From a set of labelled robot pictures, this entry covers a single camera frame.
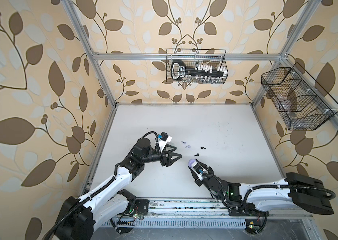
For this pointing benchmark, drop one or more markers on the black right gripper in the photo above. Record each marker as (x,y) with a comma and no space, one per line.
(197,181)

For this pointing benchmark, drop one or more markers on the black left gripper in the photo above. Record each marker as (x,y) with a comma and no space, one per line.
(167,161)

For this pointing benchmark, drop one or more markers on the purple round earbud case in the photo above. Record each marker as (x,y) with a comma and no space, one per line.
(192,163)

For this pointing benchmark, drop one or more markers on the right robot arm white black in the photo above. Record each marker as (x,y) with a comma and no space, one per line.
(295,190)

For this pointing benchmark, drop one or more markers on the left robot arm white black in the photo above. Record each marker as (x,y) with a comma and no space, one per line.
(80,217)

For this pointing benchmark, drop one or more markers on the black socket holder tool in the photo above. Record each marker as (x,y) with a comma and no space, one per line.
(179,70)

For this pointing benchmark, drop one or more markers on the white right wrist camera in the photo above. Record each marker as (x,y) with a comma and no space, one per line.
(200,171)

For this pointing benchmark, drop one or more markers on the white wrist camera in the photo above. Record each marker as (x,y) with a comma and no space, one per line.
(200,171)
(162,140)

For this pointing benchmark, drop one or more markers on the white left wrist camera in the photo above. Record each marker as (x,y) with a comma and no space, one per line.
(162,140)

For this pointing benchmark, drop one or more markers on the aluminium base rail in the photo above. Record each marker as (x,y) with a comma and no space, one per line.
(183,214)

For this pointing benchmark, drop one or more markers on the black wire basket back wall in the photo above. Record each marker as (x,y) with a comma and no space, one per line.
(196,57)

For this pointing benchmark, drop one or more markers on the black wire basket wall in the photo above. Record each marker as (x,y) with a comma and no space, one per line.
(303,103)
(196,57)

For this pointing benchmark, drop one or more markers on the black wire basket right wall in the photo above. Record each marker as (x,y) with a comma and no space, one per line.
(303,103)

